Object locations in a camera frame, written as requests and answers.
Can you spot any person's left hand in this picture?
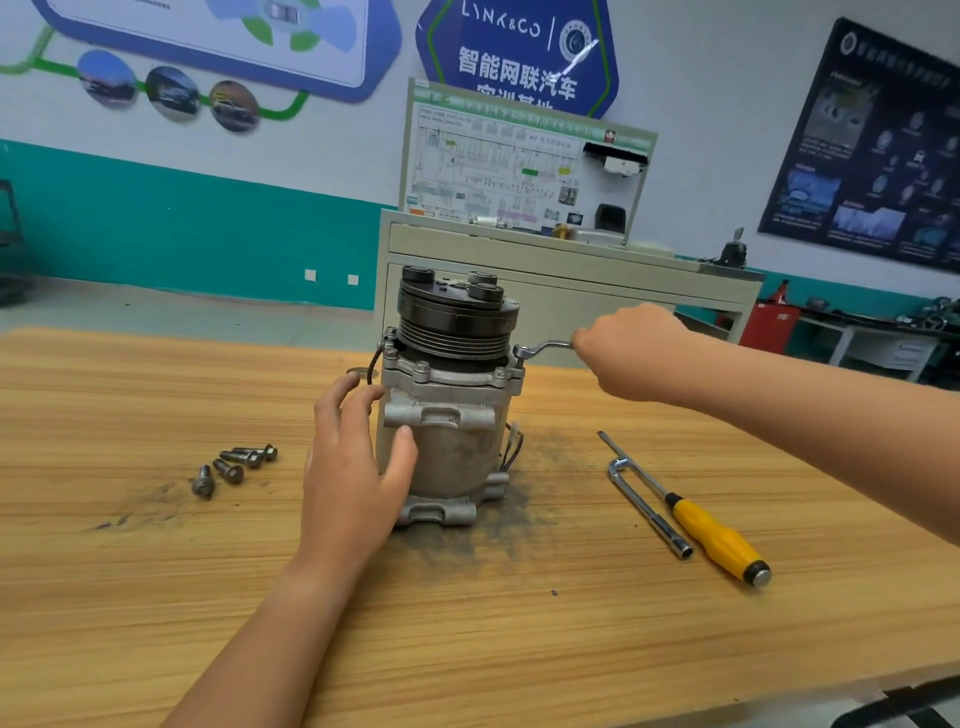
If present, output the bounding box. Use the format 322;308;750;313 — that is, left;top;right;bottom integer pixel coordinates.
297;372;420;582

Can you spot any person's right hand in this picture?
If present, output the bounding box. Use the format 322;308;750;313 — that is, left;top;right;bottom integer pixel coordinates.
573;303;710;407

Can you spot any silver combination wrench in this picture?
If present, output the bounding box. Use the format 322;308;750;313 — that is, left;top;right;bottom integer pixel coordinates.
513;337;581;366

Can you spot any grey metal compressor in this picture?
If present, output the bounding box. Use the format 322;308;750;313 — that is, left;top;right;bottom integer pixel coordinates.
367;265;530;530

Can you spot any person's right forearm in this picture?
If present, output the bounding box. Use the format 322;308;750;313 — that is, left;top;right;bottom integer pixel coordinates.
682;342;960;549

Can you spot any person's left forearm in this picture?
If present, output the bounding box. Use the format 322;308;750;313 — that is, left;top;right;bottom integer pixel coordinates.
162;558;359;728

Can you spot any red cabinet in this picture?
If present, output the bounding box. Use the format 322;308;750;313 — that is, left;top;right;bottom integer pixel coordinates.
738;297;804;356

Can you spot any silver L-shaped socket wrench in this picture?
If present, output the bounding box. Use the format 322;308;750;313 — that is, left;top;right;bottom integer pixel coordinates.
607;456;695;561

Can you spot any beige workbench cabinet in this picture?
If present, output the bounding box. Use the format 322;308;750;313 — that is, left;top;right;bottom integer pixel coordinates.
373;208;765;350

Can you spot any white wiring display board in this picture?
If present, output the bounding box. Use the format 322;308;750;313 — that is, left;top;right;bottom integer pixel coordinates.
399;78;659;242

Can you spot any dark equipment pile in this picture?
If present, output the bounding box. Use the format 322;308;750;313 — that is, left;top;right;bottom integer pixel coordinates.
912;295;960;332

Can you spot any grey metal shelf cart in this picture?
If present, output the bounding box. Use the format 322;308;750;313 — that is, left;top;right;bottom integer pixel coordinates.
0;180;24;302

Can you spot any blue rounded infographic panel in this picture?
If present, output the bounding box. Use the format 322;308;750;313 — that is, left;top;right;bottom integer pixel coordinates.
30;0;404;104

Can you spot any yellow handled screwdriver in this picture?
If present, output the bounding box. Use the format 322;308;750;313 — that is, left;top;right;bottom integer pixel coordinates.
598;430;773;588

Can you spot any dark wall poster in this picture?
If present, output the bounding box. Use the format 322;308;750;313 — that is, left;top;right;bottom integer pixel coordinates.
757;18;960;275

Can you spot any blue hexagon wall sign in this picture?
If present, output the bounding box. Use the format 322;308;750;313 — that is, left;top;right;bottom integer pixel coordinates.
414;0;621;119

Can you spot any round photo wall decal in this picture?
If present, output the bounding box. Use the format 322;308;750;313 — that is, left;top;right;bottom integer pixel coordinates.
144;64;201;122
76;48;138;108
207;79;261;135

